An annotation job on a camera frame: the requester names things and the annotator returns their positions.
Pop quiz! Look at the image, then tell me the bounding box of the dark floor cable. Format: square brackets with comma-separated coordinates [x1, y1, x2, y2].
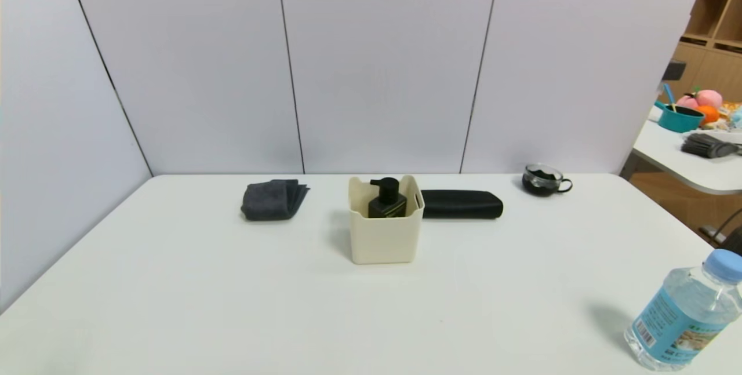
[700, 207, 742, 255]

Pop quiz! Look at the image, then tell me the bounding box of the glass cup with handle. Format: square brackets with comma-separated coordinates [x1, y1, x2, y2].
[522, 163, 574, 196]

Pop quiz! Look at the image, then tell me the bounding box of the black pump dispenser bottle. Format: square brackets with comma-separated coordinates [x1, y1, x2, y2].
[368, 177, 408, 219]

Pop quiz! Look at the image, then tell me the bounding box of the teal bowl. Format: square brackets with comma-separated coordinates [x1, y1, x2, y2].
[655, 101, 705, 133]

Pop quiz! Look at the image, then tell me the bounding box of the orange toy fruit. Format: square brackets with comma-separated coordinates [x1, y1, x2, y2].
[696, 104, 722, 127]

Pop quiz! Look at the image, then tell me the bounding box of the dark grey brush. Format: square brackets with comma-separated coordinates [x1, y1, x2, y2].
[681, 133, 742, 159]

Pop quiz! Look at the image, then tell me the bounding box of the clear water bottle blue label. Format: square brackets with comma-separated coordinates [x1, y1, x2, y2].
[624, 249, 742, 372]

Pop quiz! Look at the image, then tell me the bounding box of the black oblong pouch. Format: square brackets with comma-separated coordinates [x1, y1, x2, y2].
[421, 189, 504, 220]

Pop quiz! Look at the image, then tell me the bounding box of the folded dark grey cloth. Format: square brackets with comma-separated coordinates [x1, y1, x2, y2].
[241, 179, 310, 221]

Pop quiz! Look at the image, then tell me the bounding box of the wooden shelf unit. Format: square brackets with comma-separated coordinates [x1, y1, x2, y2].
[667, 0, 742, 103]

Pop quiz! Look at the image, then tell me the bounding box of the pink plush toy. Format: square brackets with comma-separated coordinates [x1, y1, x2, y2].
[677, 89, 725, 110]

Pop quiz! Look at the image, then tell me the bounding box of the cream white plastic box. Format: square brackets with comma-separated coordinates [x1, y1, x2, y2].
[348, 175, 425, 265]

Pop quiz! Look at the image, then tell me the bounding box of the white side table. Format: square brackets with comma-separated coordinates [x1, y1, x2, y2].
[620, 105, 742, 196]

